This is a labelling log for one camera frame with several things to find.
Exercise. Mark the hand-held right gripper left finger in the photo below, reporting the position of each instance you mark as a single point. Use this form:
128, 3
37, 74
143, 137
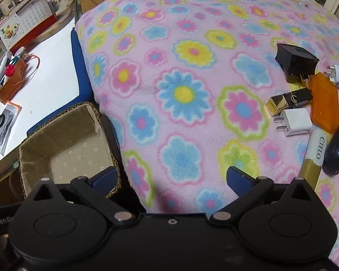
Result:
106, 180

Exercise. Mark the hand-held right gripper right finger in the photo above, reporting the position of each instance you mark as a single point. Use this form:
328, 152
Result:
238, 183

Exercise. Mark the woven basket with fabric lining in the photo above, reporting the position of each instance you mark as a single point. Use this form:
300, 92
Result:
73, 146

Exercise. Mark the white and gold tube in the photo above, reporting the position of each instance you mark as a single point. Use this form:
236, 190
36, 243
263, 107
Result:
316, 155

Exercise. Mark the white two-pin charger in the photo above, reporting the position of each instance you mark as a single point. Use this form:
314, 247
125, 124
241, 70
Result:
296, 122

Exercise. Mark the gold and black lipstick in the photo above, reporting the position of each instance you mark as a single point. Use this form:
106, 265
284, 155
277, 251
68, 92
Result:
288, 100

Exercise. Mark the dark blue oval case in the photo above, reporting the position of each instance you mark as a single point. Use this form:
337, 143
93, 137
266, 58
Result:
337, 149

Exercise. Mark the amber bottle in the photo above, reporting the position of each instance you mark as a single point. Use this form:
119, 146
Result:
325, 104

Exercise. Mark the black power adapter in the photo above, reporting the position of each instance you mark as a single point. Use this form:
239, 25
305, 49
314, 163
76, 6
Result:
295, 59

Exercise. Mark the white plug adapter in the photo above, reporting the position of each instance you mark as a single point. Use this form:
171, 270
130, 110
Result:
338, 75

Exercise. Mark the plastic bag with black rings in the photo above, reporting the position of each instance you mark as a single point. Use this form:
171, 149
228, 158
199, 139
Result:
5, 127

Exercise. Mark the pink floral fleece blanket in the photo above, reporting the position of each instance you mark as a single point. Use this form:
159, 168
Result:
186, 62

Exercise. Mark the orange leather pen holder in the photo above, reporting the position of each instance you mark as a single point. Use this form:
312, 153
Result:
12, 86

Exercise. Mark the red-capped marker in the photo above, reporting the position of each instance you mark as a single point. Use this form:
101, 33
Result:
9, 70

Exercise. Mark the white pen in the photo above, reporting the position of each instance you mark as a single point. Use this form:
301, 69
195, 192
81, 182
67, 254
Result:
0, 70

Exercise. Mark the round wooden tray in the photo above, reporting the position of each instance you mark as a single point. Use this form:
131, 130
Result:
63, 14

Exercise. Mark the desk calendar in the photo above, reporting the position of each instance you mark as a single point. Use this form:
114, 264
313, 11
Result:
28, 17

